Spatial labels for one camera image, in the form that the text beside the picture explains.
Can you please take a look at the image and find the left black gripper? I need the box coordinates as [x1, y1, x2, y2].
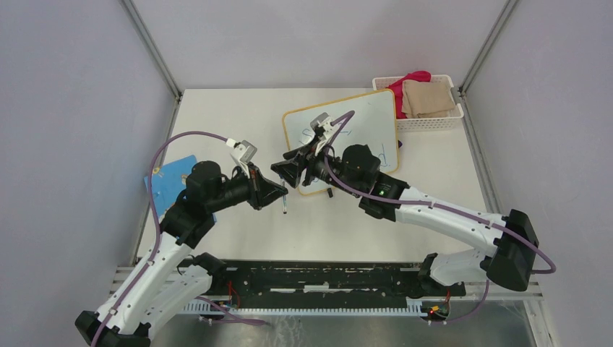
[207, 161, 288, 213]

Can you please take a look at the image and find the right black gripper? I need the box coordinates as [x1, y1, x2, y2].
[271, 134, 362, 197]

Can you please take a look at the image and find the blue capped whiteboard marker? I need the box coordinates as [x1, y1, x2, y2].
[280, 179, 288, 215]

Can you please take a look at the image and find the yellow framed whiteboard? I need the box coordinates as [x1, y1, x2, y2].
[282, 90, 400, 174]

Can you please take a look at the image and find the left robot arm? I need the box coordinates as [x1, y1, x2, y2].
[75, 161, 288, 346]

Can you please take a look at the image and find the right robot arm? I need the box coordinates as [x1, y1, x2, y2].
[271, 145, 539, 295]

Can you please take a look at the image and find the beige cloth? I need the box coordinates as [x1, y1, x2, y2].
[401, 80, 456, 119]

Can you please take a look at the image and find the white plastic basket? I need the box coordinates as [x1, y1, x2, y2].
[372, 74, 464, 132]

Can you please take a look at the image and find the red cloth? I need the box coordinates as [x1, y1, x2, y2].
[386, 71, 432, 119]

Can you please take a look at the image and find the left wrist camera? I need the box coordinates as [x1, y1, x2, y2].
[231, 140, 257, 176]

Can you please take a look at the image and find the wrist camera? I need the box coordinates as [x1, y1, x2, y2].
[309, 112, 335, 145]
[231, 140, 257, 176]

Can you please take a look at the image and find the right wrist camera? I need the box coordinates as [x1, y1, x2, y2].
[309, 112, 335, 145]

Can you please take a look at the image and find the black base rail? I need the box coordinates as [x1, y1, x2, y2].
[206, 260, 466, 309]

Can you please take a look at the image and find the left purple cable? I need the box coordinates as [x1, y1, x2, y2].
[90, 131, 238, 347]

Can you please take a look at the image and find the purple cable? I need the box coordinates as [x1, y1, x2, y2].
[323, 110, 557, 275]
[90, 131, 238, 347]

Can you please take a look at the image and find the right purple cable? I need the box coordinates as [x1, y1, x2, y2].
[323, 110, 557, 275]

